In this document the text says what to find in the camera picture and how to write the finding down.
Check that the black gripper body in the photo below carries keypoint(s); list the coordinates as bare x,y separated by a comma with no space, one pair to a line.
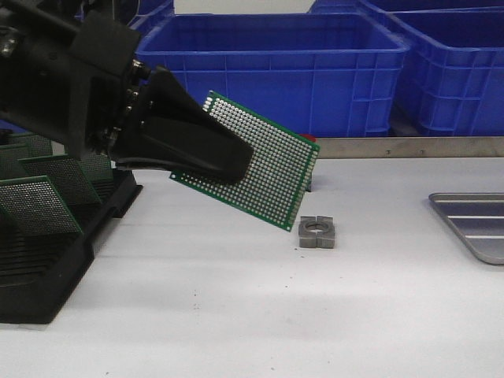
69,71

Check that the silver metal tray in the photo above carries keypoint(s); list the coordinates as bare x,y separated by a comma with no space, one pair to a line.
476,219

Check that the green circuit board far left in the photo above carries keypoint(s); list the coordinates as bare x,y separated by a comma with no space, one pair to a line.
11,168

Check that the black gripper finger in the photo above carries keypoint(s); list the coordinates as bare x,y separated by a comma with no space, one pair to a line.
162,95
206,149

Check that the green circuit board rear left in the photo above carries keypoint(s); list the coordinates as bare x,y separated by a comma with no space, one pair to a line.
38,145

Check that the blue plastic crate right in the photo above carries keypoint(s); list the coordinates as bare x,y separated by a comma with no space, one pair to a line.
451,83

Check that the blue crate back left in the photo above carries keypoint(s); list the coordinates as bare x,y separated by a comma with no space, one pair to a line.
137,15

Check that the green perforated circuit board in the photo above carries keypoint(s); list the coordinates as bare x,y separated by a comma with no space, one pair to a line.
280,169

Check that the green circuit board back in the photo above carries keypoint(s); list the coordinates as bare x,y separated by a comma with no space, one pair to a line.
97,168

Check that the black slotted board rack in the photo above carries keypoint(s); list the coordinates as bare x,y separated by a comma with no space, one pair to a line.
39,273

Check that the grey metal clamp block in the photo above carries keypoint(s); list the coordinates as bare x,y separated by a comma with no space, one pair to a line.
316,232

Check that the blue plastic crate centre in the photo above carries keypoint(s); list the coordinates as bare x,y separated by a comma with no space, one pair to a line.
322,74

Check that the blue plastic crate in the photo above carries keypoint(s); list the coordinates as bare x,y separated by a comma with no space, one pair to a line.
451,83
322,74

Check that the red emergency stop button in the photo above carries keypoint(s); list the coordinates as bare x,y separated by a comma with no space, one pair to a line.
313,140

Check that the metal table edge rail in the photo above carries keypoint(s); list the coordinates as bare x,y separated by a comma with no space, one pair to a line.
411,147

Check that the green circuit board front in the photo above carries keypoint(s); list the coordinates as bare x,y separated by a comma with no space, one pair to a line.
36,208

